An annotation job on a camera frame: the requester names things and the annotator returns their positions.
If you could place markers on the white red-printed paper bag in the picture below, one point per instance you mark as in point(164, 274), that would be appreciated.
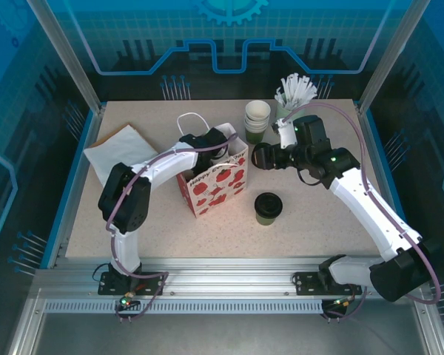
point(214, 185)

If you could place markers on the green paper coffee cup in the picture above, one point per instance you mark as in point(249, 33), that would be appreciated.
point(266, 220)

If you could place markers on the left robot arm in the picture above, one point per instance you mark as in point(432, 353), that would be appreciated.
point(163, 166)

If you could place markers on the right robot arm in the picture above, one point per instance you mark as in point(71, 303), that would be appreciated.
point(373, 211)

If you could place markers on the black cup lid stack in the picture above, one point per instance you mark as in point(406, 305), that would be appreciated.
point(262, 167)

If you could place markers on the mint green holder cup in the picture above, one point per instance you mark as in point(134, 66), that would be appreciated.
point(280, 111)

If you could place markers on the green paper cup stack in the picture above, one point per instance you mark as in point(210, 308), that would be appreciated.
point(258, 111)

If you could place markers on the white paper napkin stack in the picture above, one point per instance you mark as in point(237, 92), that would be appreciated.
point(111, 155)

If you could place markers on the power connector with LED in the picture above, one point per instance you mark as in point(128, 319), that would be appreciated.
point(342, 303)
point(125, 302)

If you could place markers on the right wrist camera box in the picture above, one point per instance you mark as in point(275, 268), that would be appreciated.
point(286, 135)

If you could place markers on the aluminium mounting rail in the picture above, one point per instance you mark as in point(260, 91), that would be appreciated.
point(225, 273)

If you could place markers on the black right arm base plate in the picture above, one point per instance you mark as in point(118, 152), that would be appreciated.
point(307, 283)

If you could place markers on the aluminium frame post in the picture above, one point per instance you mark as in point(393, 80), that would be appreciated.
point(68, 55)
point(391, 55)

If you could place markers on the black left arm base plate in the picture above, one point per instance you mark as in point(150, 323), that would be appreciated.
point(151, 283)

